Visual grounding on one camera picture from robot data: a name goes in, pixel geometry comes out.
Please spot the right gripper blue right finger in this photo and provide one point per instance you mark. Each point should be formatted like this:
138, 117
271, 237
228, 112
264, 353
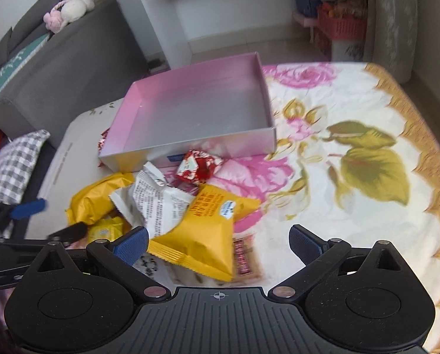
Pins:
321, 258

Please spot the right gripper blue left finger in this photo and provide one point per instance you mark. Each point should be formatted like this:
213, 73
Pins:
115, 260

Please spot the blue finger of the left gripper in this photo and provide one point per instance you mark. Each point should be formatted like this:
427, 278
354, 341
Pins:
28, 209
70, 234

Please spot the orange yellow pastry packet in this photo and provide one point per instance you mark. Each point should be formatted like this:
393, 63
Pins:
93, 202

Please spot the white printed snack packet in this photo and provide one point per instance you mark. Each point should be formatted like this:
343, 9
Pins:
151, 202

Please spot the red white snack packet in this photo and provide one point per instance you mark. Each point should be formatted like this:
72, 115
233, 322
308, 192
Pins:
198, 166

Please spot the small yellow snack packet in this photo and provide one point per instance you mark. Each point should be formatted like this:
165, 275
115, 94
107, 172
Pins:
109, 229

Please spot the checkered grey cushion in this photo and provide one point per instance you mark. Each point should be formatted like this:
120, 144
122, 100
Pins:
17, 162

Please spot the floral tablecloth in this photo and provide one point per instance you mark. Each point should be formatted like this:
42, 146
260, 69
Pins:
354, 159

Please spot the red snack packet left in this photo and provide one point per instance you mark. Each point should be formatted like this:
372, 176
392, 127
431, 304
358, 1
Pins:
102, 139

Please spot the teal cushion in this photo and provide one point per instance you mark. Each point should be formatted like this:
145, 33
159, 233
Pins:
9, 70

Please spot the pink cardboard box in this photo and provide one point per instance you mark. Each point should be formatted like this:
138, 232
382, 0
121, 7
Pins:
221, 106

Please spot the grey sofa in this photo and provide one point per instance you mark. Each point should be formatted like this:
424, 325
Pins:
91, 62

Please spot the white storage box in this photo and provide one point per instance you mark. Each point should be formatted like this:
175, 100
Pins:
347, 51

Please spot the pink white plush toy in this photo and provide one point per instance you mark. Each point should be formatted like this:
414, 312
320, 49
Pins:
66, 12

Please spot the red plastic basket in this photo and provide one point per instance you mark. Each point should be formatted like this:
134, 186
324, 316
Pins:
341, 29

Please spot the beige curtain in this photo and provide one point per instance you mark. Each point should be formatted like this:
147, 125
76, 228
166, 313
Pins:
391, 36

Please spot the white bookshelf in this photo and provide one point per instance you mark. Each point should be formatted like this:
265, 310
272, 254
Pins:
177, 30

